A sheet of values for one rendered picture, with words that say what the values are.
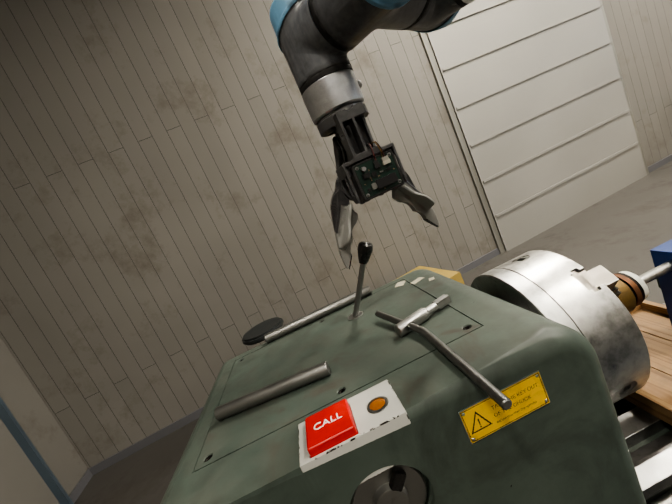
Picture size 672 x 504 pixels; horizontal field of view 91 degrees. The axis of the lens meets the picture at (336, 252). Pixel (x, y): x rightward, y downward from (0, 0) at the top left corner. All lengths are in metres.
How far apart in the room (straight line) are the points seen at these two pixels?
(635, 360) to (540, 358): 0.28
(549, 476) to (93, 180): 3.80
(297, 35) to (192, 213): 3.22
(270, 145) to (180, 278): 1.63
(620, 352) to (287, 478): 0.54
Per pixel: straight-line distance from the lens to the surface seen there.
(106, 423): 4.31
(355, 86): 0.47
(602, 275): 0.76
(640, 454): 0.90
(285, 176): 3.61
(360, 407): 0.47
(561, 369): 0.50
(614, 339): 0.71
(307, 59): 0.47
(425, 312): 0.59
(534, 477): 0.56
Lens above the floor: 1.51
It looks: 9 degrees down
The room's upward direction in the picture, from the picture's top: 24 degrees counter-clockwise
